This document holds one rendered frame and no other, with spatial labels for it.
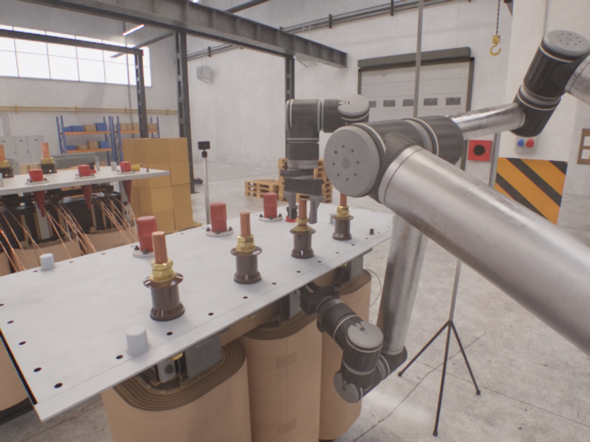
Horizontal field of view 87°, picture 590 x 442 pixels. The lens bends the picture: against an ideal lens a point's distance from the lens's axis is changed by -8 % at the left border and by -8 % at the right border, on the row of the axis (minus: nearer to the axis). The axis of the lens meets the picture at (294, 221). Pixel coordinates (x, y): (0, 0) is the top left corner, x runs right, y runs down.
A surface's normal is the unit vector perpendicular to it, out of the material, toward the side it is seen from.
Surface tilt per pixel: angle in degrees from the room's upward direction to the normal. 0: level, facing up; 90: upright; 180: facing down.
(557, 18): 90
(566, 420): 0
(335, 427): 90
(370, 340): 18
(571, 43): 43
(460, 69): 90
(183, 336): 11
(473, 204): 52
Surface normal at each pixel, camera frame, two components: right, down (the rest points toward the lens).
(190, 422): 0.59, 0.20
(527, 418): 0.00, -0.97
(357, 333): 0.05, -0.89
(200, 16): 0.77, 0.16
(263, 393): -0.14, 0.25
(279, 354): 0.33, 0.24
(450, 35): -0.63, 0.19
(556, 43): -0.22, -0.50
